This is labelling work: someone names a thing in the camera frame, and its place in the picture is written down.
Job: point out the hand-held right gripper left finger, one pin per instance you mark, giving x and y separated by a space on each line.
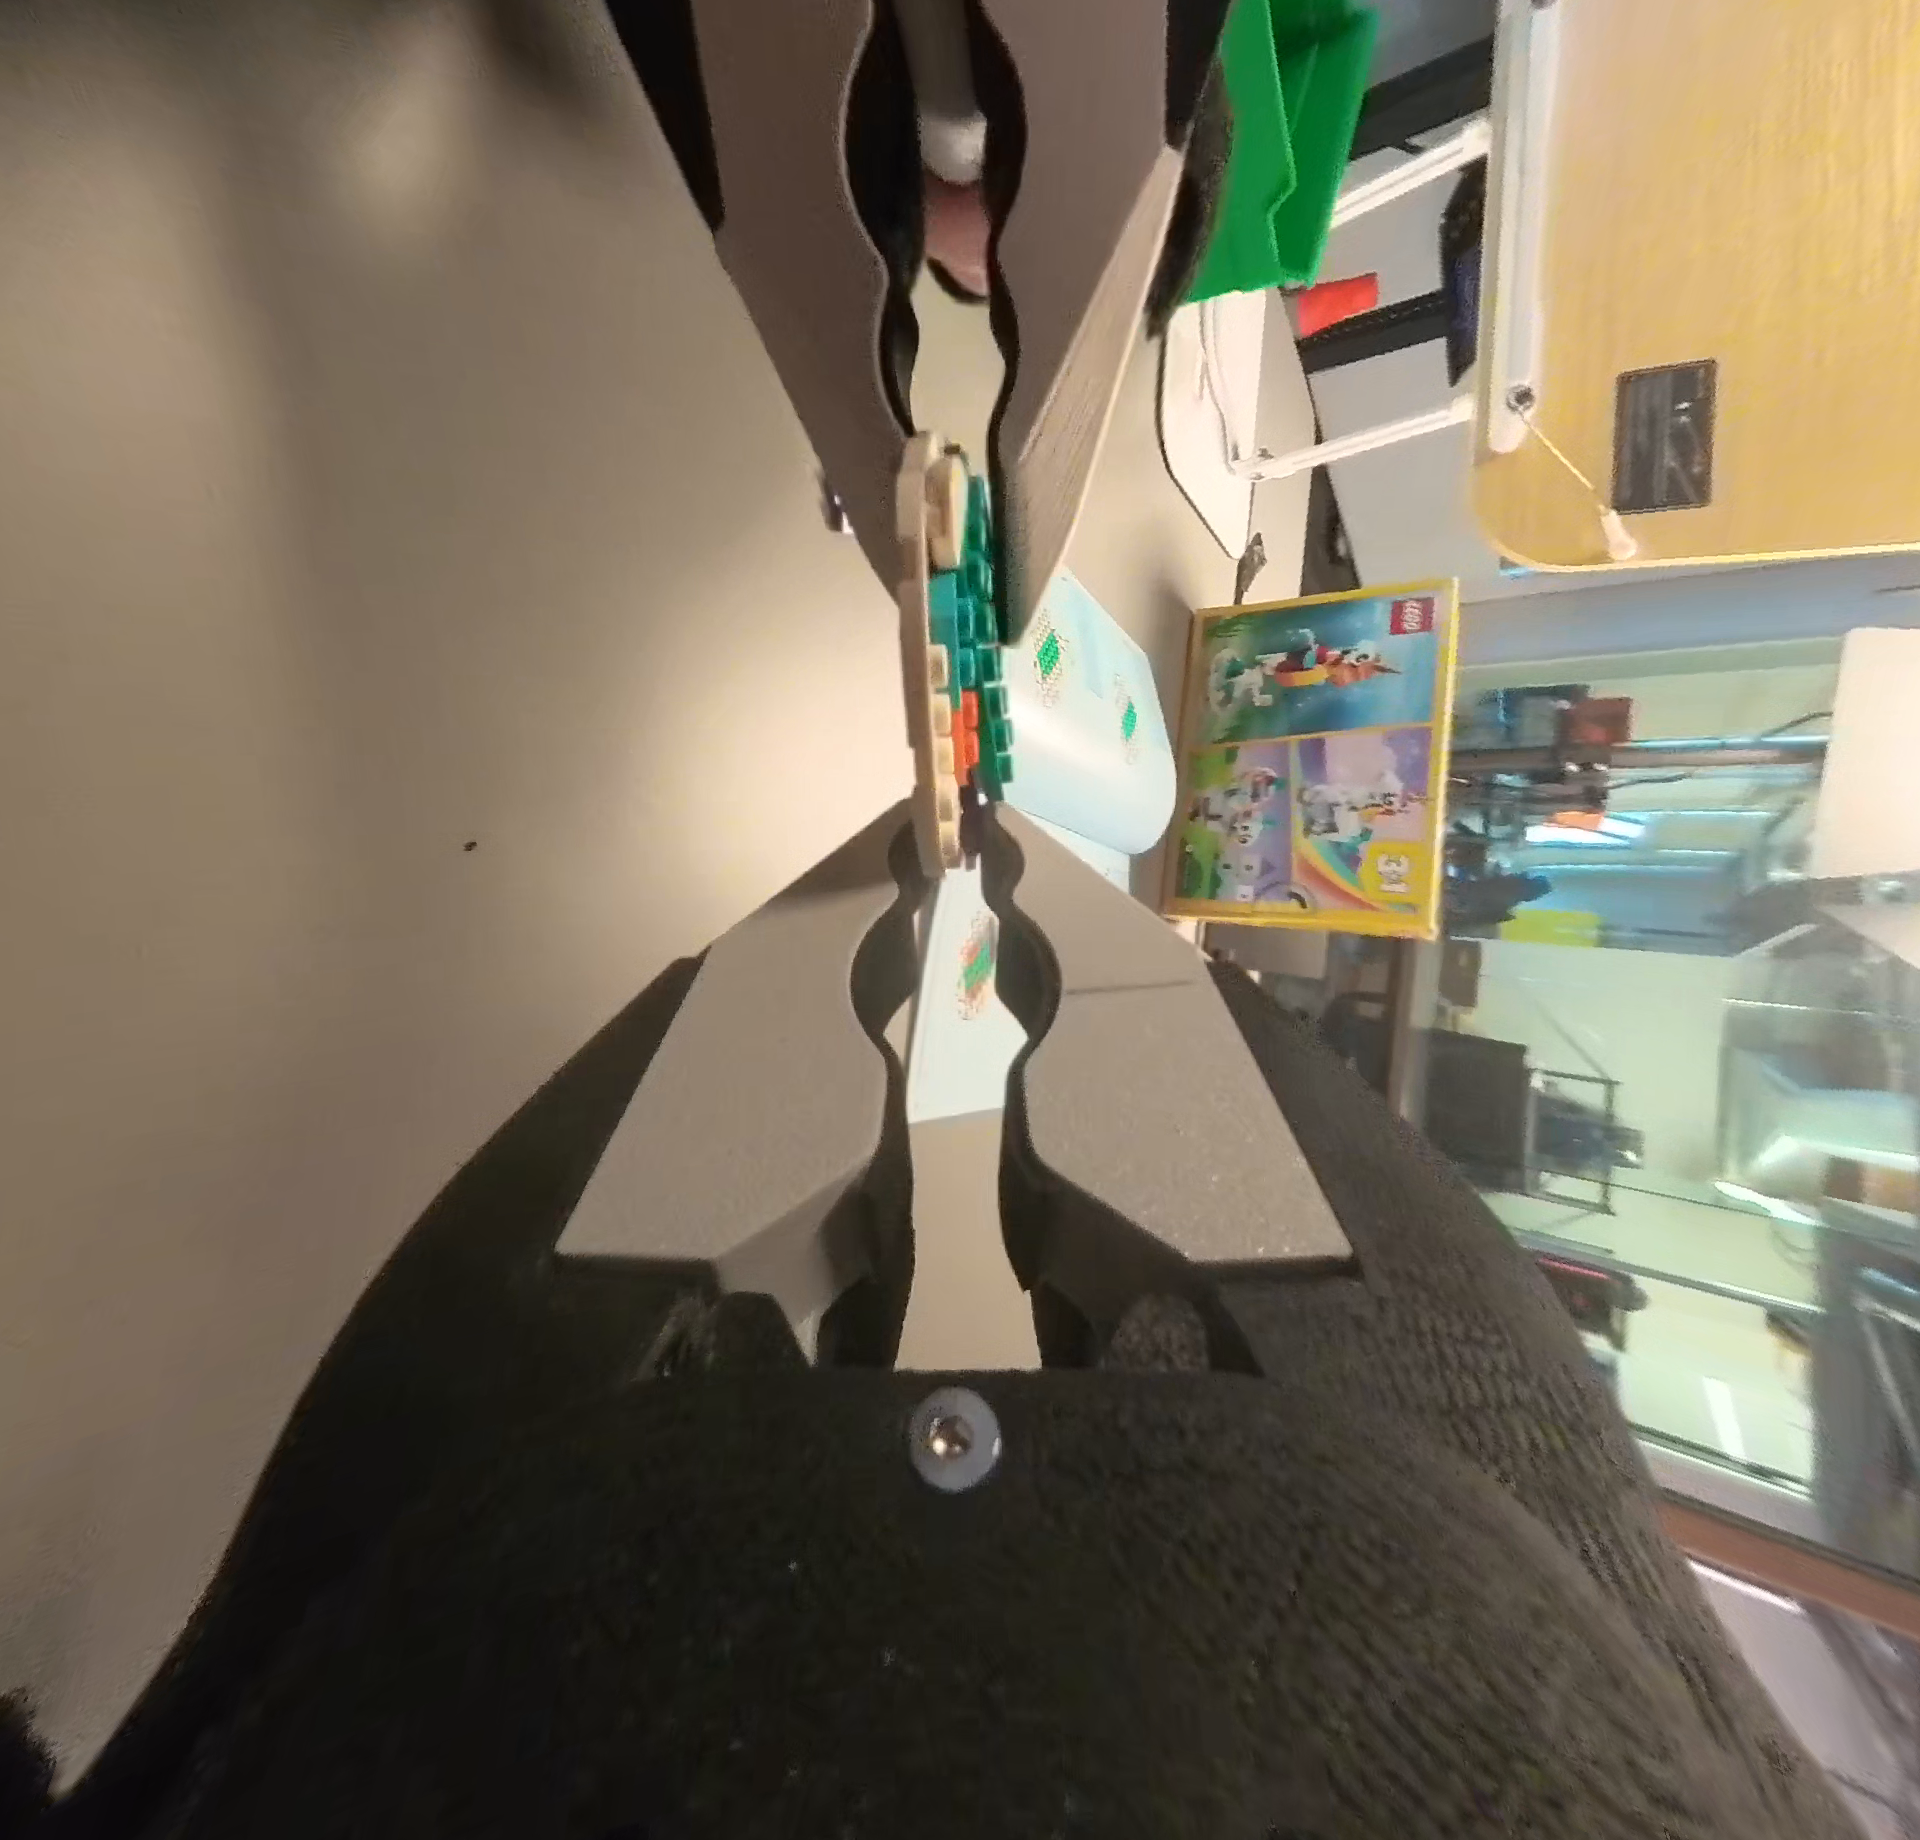
720 1104

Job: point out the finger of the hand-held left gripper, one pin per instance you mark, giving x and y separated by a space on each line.
780 144
1095 100

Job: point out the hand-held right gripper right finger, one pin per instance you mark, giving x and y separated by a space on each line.
1185 1121

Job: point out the light blue instruction booklet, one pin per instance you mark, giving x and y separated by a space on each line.
1081 761

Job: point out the round white lego plate assembly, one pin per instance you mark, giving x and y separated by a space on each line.
931 640

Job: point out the yellow lego box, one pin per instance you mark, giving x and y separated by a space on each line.
1305 761

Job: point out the person's left hand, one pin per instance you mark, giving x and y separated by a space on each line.
956 235

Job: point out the green plastic bin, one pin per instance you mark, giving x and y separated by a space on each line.
1305 100

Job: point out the red cup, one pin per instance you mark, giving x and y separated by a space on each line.
1339 307

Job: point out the white rounded board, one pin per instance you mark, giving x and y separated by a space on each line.
1201 445

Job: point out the dark monitor blue screen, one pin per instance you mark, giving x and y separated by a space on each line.
1462 280

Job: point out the wooden folding table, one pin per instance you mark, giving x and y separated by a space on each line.
1724 144

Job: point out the white cabinet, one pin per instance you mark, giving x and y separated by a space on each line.
1874 744

